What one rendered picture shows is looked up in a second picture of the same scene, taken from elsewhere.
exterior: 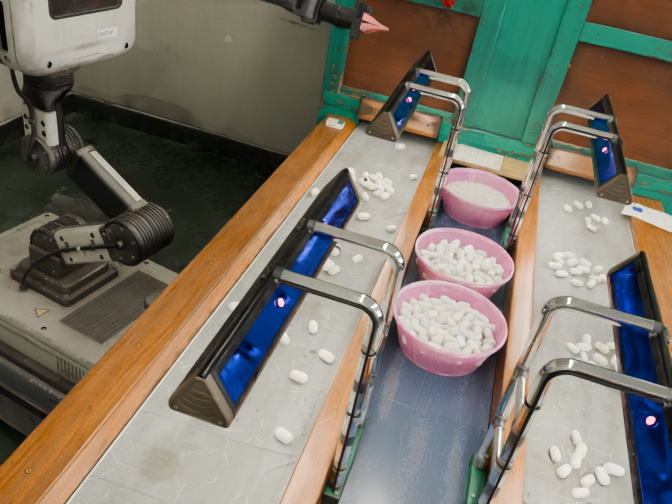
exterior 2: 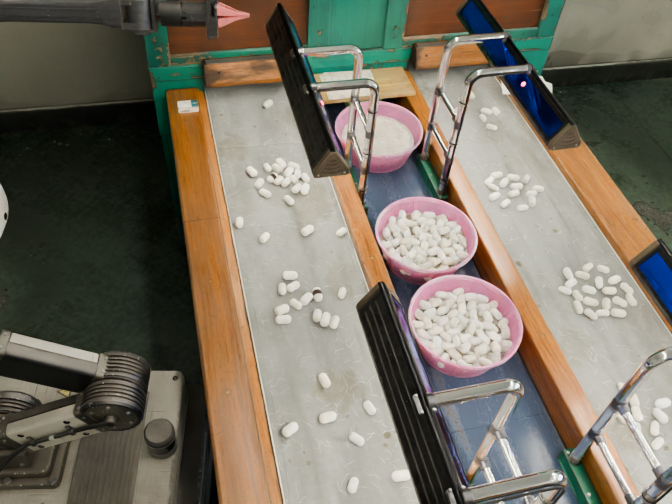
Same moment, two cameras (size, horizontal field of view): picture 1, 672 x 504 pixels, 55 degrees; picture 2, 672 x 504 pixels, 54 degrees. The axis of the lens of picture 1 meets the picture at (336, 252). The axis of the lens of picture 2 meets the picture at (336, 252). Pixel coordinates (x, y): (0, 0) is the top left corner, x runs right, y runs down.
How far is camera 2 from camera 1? 76 cm
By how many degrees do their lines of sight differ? 26
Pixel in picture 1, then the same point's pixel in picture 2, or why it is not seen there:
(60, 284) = (37, 471)
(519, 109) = (374, 18)
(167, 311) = (241, 484)
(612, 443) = not seen: hidden behind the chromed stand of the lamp
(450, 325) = (464, 324)
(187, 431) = not seen: outside the picture
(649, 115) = not seen: outside the picture
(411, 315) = (425, 330)
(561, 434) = (610, 390)
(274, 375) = (378, 486)
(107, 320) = (112, 475)
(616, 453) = (652, 383)
